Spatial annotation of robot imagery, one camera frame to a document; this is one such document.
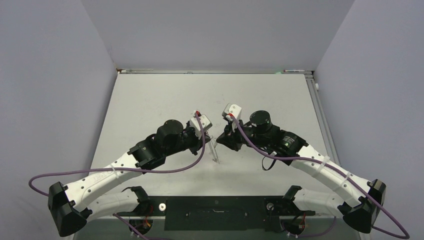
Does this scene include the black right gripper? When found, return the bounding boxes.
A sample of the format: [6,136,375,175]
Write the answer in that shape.
[217,116,269,151]

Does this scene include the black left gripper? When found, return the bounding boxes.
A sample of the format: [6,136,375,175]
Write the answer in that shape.
[164,120,211,157]

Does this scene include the metal ring plate with keyrings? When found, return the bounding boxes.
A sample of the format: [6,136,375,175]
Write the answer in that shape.
[207,132,220,164]

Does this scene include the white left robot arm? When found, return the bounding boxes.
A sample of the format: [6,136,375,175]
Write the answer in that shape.
[48,114,213,237]

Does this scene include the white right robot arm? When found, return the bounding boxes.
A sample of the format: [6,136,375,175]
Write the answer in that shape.
[216,110,387,234]

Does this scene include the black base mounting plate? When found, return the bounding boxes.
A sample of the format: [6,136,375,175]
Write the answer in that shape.
[146,196,316,231]

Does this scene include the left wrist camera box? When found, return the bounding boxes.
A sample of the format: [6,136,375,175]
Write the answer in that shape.
[188,111,213,139]

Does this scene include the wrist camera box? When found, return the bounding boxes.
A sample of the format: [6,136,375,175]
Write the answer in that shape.
[221,103,242,123]
[188,111,213,139]

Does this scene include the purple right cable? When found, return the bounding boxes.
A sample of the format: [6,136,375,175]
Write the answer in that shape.
[230,114,411,240]

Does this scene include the purple cable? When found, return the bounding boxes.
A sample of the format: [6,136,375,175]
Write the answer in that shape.
[230,114,411,240]
[28,112,208,240]

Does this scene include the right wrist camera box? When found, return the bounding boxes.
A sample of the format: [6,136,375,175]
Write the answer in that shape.
[221,103,242,123]

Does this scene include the aluminium rail back edge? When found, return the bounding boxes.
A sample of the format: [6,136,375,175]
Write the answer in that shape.
[116,68,314,75]

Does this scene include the aluminium rail edge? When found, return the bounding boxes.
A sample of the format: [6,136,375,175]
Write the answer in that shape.
[116,68,314,75]
[304,71,340,165]

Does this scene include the aluminium rail right edge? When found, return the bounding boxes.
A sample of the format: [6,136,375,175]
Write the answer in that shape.
[304,71,340,165]

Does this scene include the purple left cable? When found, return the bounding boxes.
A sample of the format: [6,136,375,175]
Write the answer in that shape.
[28,112,208,240]

